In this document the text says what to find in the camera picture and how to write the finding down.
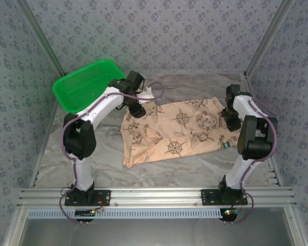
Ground peach printed t-shirt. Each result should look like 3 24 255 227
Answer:
120 96 241 169

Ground green plastic basket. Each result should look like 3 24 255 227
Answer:
52 59 127 115

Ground grey metal panel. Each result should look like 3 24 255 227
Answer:
2 207 308 246

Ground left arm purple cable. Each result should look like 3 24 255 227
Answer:
60 81 166 189

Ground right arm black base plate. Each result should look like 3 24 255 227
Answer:
201 189 248 207

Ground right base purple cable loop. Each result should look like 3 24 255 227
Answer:
232 192 252 224

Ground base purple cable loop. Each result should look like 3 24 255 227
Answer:
232 192 252 224
59 188 83 225

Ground thin aluminium side rail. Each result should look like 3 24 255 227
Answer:
29 104 60 188

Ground aluminium frame post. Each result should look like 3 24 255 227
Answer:
15 0 67 75
243 0 296 77

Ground aluminium mounting rail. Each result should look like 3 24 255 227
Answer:
16 187 297 208

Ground slotted white cable duct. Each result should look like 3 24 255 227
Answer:
27 208 228 220

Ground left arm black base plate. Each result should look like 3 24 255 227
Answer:
64 189 111 207

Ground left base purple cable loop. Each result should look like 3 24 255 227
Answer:
59 188 83 225

